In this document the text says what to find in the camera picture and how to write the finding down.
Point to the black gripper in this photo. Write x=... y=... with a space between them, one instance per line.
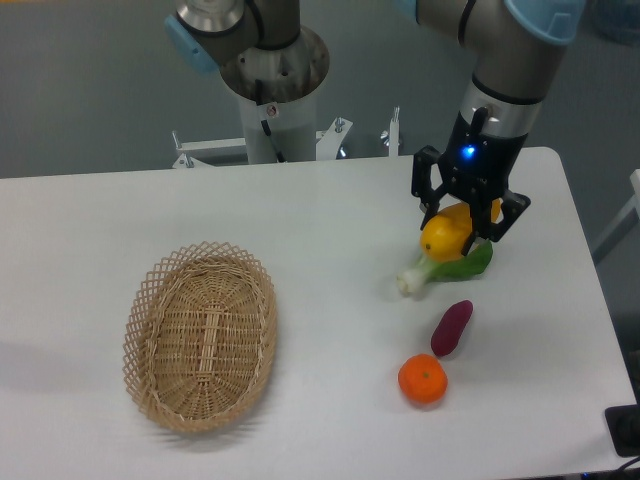
x=474 y=168

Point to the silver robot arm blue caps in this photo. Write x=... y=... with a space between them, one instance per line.
x=273 y=64

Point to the woven wicker basket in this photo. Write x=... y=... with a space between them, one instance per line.
x=200 y=341

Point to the green bok choy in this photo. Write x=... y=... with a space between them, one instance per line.
x=426 y=270

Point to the purple sweet potato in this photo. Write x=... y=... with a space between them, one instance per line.
x=450 y=328

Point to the orange tangerine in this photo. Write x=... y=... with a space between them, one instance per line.
x=422 y=379

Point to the black device at table edge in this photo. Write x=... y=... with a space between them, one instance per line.
x=623 y=426

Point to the white frame at right edge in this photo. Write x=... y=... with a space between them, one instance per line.
x=621 y=224

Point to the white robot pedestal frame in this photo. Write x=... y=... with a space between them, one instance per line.
x=273 y=132

